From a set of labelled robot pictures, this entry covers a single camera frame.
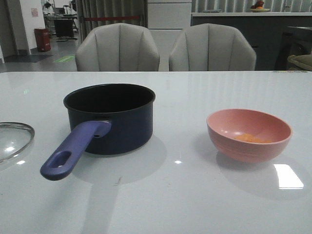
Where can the pink bowl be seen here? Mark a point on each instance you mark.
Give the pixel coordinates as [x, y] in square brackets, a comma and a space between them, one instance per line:
[224, 125]

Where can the orange ham slices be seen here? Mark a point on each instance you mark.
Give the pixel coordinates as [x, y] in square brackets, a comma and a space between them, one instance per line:
[250, 138]

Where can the glass lid with blue knob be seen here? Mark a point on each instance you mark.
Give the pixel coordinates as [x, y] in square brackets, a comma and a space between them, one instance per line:
[14, 138]

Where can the dark blue saucepan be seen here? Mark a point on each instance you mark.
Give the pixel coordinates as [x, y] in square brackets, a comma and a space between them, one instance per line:
[105, 119]

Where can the left grey chair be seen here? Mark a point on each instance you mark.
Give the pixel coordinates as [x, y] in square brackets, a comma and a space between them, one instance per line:
[118, 47]

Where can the grey chair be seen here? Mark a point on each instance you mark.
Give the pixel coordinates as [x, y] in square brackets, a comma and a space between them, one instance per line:
[118, 47]
[211, 47]

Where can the right grey chair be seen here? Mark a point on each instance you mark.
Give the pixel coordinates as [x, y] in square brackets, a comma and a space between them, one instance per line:
[211, 47]

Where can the white drawer cabinet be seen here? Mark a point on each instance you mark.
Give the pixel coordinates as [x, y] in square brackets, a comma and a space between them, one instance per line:
[165, 19]

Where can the red barrier belt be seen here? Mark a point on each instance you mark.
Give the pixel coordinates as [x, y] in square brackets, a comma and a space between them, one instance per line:
[137, 17]

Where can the black office desk background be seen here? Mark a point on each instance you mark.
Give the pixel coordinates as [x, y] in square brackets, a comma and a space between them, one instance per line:
[62, 26]

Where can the dark grey counter cabinet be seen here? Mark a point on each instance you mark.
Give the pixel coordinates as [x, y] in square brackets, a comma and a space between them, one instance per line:
[271, 34]

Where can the red trash bin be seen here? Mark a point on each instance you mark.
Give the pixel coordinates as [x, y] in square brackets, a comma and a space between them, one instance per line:
[42, 39]

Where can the fruit plate on counter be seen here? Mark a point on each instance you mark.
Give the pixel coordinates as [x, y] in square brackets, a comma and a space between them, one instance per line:
[258, 6]

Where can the olive cushion seat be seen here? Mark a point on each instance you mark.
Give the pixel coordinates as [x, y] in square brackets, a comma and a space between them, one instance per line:
[300, 63]

